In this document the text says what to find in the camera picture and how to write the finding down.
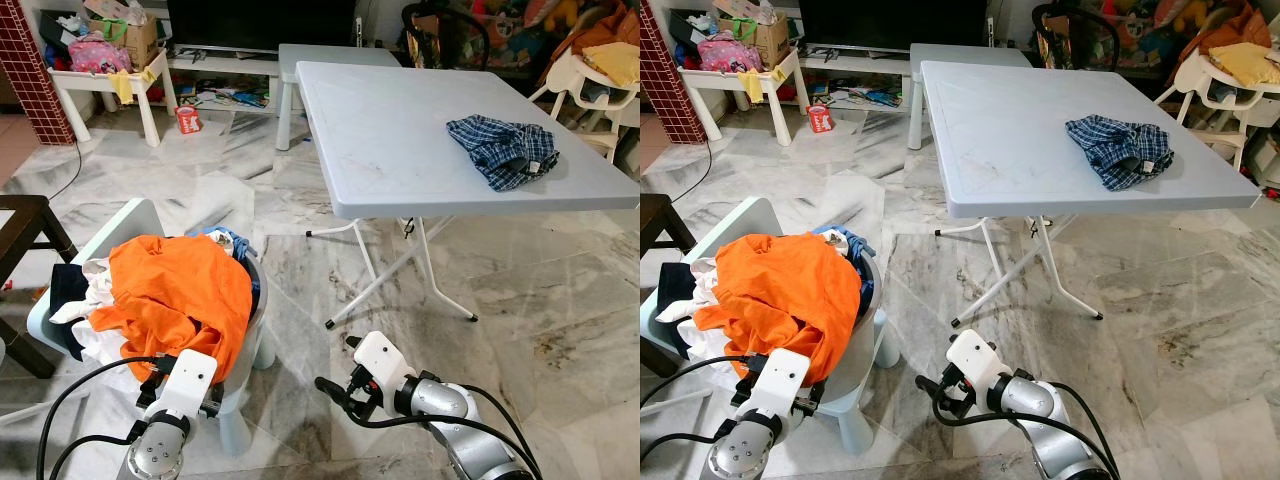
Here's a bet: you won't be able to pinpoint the orange shirt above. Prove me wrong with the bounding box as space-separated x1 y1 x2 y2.
695 232 866 386
90 234 253 386

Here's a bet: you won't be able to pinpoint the blue plaid shorts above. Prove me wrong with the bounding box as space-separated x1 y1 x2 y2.
1065 115 1176 193
446 115 561 193

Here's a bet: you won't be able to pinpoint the blue garment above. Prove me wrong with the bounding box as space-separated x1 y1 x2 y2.
190 225 263 291
812 225 879 301

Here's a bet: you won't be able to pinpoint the navy garment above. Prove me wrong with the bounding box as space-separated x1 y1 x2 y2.
50 262 93 361
665 262 701 301

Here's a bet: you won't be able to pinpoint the pale blue plastic chair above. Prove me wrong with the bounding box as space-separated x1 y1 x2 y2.
25 197 279 456
640 197 901 456

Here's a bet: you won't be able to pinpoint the dark wooden stool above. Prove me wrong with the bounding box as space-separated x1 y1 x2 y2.
0 195 79 379
640 193 681 376

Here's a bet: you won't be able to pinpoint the pale blue folding table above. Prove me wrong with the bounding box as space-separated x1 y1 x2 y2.
920 60 1263 329
296 60 641 331

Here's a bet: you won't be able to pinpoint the yellow hanging cloth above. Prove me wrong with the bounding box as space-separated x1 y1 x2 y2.
110 68 161 106
740 68 791 104

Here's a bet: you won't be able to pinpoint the white side table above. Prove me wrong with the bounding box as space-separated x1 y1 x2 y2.
48 50 179 148
678 50 809 148

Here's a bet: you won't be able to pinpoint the white television shelf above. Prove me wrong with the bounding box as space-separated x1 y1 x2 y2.
800 48 926 111
165 50 301 111

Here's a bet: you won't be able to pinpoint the small pale blue table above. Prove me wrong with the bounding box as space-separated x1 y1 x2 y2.
278 43 401 151
908 43 1031 151

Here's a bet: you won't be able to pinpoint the black stroller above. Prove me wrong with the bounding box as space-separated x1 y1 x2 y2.
1033 0 1116 71
403 0 491 71

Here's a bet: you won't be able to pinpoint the pink bag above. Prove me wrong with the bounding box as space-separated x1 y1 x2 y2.
68 35 131 74
698 35 761 74

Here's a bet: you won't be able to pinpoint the red tiled pillar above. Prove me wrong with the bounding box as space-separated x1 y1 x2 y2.
0 0 76 146
640 0 706 146

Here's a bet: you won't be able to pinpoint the cardboard box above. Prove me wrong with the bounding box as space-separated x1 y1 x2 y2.
85 0 161 69
715 0 793 69

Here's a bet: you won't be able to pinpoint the black television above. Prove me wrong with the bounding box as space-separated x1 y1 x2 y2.
798 0 991 51
165 0 359 56

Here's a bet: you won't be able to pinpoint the white baby high chair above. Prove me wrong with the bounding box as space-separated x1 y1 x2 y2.
530 40 641 166
1155 40 1280 171

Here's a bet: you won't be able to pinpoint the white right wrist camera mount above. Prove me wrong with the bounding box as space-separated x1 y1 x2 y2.
352 331 416 393
945 329 1011 391

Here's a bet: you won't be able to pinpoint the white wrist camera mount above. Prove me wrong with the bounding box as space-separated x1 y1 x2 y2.
752 349 811 421
160 349 218 421
945 329 1011 391
352 331 416 393

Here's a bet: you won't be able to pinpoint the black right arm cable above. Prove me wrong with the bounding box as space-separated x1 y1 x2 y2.
340 380 546 480
930 380 1126 480

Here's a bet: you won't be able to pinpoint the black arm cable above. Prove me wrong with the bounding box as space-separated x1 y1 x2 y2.
930 380 1126 480
37 355 176 480
640 355 766 451
340 380 546 480

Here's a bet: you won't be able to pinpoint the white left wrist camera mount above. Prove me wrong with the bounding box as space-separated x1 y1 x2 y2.
160 349 218 421
752 349 811 421

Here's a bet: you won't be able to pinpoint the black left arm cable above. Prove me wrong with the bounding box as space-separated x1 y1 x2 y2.
37 355 176 480
640 355 766 451

